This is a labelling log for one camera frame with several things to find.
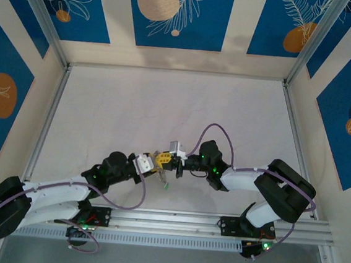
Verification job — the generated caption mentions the aluminium table side rail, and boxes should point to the aluminium table side rail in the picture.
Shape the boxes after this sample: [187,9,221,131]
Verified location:
[13,59,74,204]
[269,81,332,221]

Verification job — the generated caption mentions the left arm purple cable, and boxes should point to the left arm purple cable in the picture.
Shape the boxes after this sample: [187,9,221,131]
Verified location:
[0,152,150,258]

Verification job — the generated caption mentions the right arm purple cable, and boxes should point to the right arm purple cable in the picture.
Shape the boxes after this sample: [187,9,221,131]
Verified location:
[176,121,324,263]

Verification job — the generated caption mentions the aluminium table back rail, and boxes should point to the aluminium table back rail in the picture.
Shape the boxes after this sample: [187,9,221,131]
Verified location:
[68,60,287,87]

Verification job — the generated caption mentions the slotted grey cable duct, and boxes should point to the slotted grey cable duct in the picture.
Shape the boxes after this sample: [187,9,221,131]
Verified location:
[6,218,243,257]

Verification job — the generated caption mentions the slanted aluminium frame post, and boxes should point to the slanted aluminium frame post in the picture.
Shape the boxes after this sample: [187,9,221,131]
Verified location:
[4,0,79,69]
[284,0,351,92]

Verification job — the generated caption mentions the wide aluminium base rail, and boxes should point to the wide aluminium base rail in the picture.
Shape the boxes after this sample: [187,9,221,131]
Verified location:
[0,189,337,254]

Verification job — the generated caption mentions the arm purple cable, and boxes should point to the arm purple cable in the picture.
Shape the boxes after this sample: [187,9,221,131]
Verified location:
[0,152,150,258]
[176,121,324,263]

